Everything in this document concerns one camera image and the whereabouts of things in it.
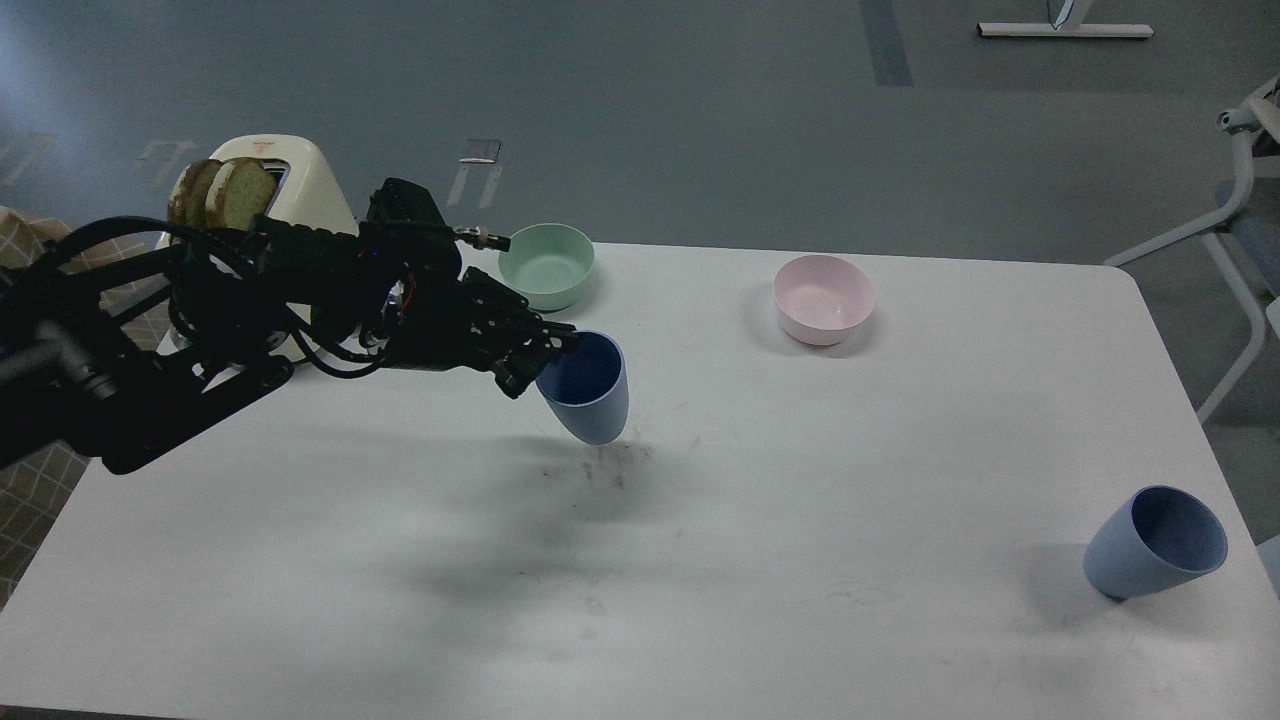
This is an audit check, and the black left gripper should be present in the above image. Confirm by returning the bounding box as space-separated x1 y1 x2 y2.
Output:
360 178 582 398

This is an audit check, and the dark blue cup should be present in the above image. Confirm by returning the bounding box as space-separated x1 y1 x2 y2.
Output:
535 331 630 446

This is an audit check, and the light blue cup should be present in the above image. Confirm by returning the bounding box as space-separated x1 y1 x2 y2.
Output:
1082 486 1229 601

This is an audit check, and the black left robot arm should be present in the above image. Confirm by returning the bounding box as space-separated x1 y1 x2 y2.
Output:
1 178 585 475

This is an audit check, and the green bowl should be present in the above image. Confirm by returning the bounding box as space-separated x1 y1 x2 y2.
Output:
498 223 596 313

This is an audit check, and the cream toaster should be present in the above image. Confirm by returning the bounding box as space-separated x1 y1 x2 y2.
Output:
210 135 357 234

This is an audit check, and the pink bowl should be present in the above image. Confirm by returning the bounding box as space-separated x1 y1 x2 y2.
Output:
771 255 877 347

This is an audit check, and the toast slice front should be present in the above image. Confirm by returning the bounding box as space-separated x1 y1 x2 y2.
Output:
204 158 276 231

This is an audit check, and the toast slice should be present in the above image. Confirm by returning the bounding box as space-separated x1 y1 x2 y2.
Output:
166 158 223 229
204 158 276 231

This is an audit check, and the toast slice back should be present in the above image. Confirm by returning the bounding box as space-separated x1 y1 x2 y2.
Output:
166 158 223 229

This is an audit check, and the white stand base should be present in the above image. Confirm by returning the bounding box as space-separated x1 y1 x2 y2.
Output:
975 1 1155 41

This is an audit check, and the white chair frame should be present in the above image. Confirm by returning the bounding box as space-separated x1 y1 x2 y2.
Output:
1103 77 1279 423

